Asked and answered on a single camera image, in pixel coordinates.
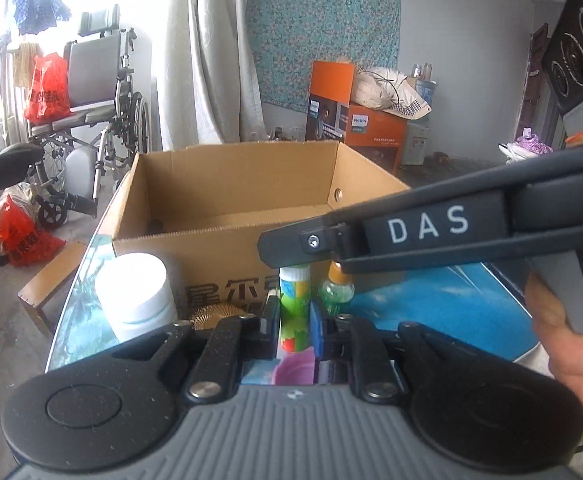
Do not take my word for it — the grey curtain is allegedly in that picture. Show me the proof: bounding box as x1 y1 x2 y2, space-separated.
168 0 267 153

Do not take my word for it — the person's right hand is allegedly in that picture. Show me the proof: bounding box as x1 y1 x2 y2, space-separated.
524 270 583 418

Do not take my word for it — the teal floral wall cloth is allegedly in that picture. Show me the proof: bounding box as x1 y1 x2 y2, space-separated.
245 0 402 113

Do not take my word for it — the small cardboard box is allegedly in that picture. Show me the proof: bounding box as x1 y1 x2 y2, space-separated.
18 240 88 338

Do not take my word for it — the purple white cloth pile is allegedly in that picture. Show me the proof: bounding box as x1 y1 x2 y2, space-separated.
498 130 555 161

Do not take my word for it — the white appliance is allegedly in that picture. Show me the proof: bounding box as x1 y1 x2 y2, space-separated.
399 120 431 167

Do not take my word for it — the pink plastic cup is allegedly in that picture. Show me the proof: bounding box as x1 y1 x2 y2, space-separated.
274 347 317 385

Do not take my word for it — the red plastic bag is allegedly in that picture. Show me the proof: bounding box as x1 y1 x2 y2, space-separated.
24 52 72 126
0 195 67 267

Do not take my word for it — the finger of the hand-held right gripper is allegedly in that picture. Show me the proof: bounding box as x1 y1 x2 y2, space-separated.
258 142 583 268
329 224 583 276

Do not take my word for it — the colourful printed bottle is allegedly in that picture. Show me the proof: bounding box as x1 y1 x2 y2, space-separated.
278 265 312 353

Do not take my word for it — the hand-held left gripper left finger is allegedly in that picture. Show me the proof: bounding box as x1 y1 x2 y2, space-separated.
112 296 282 407

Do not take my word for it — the beige sun hat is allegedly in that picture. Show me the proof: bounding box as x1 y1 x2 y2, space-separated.
354 65 432 121

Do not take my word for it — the gold spiky brush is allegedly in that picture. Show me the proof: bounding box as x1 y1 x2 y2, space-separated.
188 302 257 331

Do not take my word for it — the white plastic jug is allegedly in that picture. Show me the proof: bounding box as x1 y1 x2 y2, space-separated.
65 147 103 198

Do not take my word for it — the white plastic jar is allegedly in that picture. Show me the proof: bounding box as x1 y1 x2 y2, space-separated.
94 252 178 345

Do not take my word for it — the yellow towel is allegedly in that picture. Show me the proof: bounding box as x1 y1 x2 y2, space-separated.
12 42 43 88

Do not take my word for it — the group of floor bottles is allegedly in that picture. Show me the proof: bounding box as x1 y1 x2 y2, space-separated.
248 126 307 143

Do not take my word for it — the blue white carton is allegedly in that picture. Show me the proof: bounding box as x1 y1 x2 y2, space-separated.
415 79 441 107

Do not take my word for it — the large cardboard box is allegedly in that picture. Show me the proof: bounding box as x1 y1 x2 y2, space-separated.
112 140 412 317

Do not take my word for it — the green dropper bottle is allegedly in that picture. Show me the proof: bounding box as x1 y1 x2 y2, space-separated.
320 260 355 317

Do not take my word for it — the grey wheelchair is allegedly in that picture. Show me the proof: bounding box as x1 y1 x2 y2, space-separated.
24 4 152 228

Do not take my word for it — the orange appliance box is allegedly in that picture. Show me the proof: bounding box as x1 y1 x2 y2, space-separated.
305 60 409 176

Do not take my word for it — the brown wooden door frame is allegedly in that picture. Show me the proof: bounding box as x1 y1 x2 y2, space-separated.
520 22 553 147

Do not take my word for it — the black wheelchair cushion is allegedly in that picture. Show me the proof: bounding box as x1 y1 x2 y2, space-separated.
0 142 46 193

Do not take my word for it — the blue checkered cloth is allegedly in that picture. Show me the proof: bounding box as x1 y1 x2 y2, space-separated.
12 0 72 36

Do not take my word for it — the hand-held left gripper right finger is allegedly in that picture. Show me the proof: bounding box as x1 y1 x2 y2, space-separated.
309 301 472 405

